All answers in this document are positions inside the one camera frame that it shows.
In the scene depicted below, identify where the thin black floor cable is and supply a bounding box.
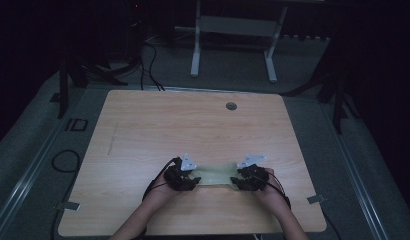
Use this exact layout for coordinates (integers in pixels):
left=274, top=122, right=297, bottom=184
left=144, top=41, right=166, bottom=92
left=138, top=54, right=147, bottom=91

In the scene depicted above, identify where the person's right hand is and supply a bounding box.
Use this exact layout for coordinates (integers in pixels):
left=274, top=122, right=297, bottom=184
left=253, top=167, right=292, bottom=214

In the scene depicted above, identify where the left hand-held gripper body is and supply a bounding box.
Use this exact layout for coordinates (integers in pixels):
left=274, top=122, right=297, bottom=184
left=163, top=152, right=199, bottom=192

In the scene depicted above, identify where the white metal desk frame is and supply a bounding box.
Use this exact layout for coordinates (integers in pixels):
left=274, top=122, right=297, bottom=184
left=189, top=0, right=289, bottom=84

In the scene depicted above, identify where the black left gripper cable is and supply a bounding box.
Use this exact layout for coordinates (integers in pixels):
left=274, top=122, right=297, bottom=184
left=141, top=156, right=183, bottom=203

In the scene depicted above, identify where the pale beige sock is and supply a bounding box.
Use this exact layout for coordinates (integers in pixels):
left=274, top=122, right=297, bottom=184
left=191, top=162, right=243, bottom=187

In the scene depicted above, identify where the person's left hand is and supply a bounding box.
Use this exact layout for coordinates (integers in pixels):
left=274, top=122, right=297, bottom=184
left=142, top=172, right=182, bottom=214

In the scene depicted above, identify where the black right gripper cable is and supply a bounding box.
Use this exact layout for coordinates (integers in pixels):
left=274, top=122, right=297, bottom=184
left=264, top=169, right=292, bottom=210

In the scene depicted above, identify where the grey tape piece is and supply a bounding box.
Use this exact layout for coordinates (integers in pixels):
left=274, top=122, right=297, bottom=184
left=54, top=201, right=82, bottom=212
left=306, top=194, right=327, bottom=205

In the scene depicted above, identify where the black metal stand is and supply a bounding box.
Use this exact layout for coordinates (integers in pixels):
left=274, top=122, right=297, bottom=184
left=280, top=49, right=362, bottom=135
left=48, top=49, right=142, bottom=120

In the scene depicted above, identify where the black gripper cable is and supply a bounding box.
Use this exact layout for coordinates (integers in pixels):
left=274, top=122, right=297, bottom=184
left=264, top=169, right=292, bottom=210
left=141, top=156, right=183, bottom=203

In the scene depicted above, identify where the metal floor rail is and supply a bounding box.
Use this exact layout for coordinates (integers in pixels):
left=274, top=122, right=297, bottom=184
left=0, top=84, right=94, bottom=240
left=319, top=101, right=392, bottom=240

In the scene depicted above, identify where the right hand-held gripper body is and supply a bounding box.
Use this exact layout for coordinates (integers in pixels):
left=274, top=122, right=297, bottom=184
left=236, top=153, right=271, bottom=192

